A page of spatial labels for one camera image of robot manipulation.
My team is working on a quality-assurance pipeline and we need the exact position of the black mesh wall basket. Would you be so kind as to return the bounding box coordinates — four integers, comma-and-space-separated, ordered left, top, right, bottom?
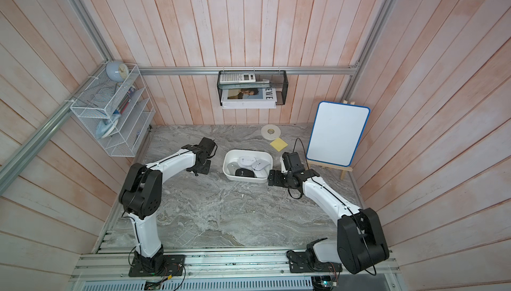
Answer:
217, 70, 289, 108

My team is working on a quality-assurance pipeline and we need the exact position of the white calculator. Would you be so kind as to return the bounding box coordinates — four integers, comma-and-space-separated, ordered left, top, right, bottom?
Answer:
220, 72, 256, 85

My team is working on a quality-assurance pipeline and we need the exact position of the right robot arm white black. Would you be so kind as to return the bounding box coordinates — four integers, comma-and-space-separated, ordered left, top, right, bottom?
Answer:
268, 169, 390, 275

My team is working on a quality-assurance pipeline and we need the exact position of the green thin book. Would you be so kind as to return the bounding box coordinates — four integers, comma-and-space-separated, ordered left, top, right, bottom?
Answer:
218, 81, 271, 90

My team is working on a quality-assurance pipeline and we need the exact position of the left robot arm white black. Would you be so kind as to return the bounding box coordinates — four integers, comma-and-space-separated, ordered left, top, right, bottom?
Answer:
118, 138, 217, 273

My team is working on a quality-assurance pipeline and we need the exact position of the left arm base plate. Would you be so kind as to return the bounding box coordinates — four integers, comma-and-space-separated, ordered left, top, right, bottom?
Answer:
129, 251, 186, 277

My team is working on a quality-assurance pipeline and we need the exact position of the white wire wall rack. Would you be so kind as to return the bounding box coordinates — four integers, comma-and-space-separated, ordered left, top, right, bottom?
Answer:
71, 63, 156, 157

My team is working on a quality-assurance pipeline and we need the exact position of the white mouse in box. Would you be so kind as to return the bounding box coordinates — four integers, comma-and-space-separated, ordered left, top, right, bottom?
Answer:
238, 156, 258, 168

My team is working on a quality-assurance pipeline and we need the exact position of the black computer mouse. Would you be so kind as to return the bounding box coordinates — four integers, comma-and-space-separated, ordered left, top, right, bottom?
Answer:
235, 168, 255, 178

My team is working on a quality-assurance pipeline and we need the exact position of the small wooden easel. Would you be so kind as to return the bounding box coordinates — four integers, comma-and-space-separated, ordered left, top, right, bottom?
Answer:
304, 99, 355, 181

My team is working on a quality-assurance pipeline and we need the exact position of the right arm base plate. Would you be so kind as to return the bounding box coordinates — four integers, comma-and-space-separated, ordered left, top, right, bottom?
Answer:
286, 250, 343, 274

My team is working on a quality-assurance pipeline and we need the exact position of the yellow sticky note pad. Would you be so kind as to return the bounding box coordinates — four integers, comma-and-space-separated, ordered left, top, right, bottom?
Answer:
270, 138, 288, 152

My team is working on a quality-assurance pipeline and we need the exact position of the aluminium front rail frame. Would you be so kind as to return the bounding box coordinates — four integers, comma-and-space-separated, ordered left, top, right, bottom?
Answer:
69, 246, 401, 282

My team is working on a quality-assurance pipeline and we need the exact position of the grey computer mouse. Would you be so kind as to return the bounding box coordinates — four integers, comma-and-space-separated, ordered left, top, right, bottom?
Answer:
227, 162, 240, 176

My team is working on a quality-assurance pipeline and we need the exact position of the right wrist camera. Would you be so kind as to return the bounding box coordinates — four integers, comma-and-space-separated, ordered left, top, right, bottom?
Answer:
282, 152, 306, 174

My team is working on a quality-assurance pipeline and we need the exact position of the white tape roll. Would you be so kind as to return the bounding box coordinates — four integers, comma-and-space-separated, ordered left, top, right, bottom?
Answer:
261, 124, 282, 141

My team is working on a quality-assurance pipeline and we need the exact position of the blue framed whiteboard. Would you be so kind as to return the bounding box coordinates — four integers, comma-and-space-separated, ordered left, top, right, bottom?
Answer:
305, 101, 371, 168

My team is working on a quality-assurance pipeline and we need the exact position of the white plastic storage box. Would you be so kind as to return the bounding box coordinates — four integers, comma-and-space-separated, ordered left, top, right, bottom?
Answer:
222, 149, 273, 183

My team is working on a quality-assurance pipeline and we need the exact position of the white magazine book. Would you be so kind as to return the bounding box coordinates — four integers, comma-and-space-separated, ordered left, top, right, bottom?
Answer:
221, 88, 278, 109

